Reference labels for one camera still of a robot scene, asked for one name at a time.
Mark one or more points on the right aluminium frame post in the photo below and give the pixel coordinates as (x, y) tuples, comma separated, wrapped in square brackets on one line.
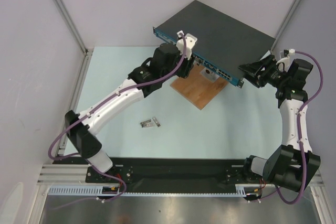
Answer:
[(289, 15)]

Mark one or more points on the black blue network switch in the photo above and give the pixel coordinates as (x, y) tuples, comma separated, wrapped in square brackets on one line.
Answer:
[(223, 43)]

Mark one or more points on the silver sfp module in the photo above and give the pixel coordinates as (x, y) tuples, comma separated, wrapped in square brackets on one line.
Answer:
[(147, 123), (156, 121)]

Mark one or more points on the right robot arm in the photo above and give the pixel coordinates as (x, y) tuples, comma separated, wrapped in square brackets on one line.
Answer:
[(293, 163)]

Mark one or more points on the metal switch stand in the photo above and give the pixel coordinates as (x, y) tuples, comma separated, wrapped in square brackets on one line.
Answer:
[(209, 75)]

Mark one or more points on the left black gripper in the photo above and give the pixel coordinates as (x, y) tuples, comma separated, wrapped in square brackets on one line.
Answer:
[(188, 64)]

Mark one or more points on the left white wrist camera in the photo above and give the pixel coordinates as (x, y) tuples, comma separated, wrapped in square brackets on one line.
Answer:
[(185, 44)]

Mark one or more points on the aluminium frame post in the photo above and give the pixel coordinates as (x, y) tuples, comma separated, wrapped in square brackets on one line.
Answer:
[(59, 4), (289, 15)]

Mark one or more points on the white slotted cable duct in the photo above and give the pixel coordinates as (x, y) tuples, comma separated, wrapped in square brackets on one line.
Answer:
[(239, 190)]

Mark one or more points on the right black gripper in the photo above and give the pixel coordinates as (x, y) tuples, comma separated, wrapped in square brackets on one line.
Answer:
[(263, 70)]

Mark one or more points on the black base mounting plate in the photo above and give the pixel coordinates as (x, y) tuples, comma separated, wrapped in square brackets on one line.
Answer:
[(183, 172)]

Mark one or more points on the wooden base board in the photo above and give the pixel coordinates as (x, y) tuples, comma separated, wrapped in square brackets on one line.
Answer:
[(198, 90)]

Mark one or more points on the left aluminium frame post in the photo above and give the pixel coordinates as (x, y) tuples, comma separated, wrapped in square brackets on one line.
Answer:
[(59, 4)]

